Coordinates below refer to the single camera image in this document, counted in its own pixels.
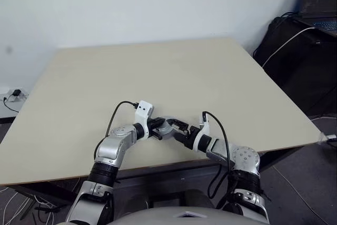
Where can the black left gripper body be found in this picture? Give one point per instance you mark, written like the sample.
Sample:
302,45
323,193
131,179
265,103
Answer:
151,130

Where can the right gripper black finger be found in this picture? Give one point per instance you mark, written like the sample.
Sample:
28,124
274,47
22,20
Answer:
180,138
180,125

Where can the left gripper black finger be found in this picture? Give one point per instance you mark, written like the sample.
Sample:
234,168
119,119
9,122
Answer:
160,121
157,137

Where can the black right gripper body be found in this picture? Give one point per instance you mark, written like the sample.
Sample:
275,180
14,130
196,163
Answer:
190,136

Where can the small silver metal object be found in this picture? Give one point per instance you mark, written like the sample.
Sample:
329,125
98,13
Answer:
166,130

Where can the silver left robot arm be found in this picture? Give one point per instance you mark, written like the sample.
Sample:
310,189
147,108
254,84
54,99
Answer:
110,146

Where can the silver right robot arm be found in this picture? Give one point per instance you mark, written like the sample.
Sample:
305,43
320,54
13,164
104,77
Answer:
242,156

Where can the grey robot torso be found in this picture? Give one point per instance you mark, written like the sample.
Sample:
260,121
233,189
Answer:
184,217

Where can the large black case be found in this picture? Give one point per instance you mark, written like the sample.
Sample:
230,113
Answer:
297,72

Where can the black plug-in charger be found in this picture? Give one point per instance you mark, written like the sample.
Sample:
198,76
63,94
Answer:
16,92

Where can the black laptop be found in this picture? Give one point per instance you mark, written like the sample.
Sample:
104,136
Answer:
319,1

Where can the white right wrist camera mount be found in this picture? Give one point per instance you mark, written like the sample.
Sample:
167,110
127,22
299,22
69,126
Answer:
205,128

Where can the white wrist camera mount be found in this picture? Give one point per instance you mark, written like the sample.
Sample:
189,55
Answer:
205,128
143,110

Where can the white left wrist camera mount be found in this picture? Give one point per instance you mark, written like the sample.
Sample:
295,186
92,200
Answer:
143,110

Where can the white wall socket strip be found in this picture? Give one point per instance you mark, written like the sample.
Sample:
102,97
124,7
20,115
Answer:
5,91

